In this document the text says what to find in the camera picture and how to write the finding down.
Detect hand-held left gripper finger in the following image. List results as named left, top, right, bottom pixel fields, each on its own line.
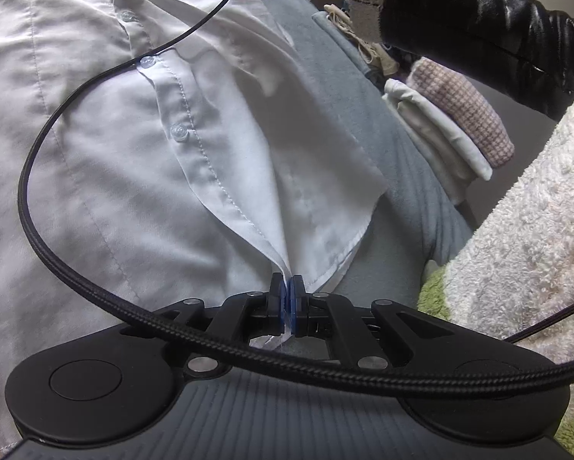
left=288, top=274, right=460, bottom=379
left=119, top=272, right=288, bottom=378

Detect white button shirt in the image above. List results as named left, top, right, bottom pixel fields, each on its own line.
left=0, top=0, right=389, bottom=458

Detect person's right forearm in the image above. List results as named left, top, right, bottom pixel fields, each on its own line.
left=349, top=0, right=574, bottom=120

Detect beige folded pants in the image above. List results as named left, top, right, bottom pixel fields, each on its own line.
left=322, top=4, right=405, bottom=77

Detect pink checked folded garment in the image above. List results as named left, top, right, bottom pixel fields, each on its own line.
left=406, top=56, right=515, bottom=168

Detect white folded garment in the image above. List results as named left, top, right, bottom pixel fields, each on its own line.
left=383, top=79, right=493, bottom=182

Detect white fleece garment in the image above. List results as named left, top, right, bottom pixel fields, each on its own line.
left=418, top=87, right=574, bottom=460

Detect black braided cable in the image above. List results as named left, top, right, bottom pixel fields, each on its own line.
left=17, top=0, right=574, bottom=399

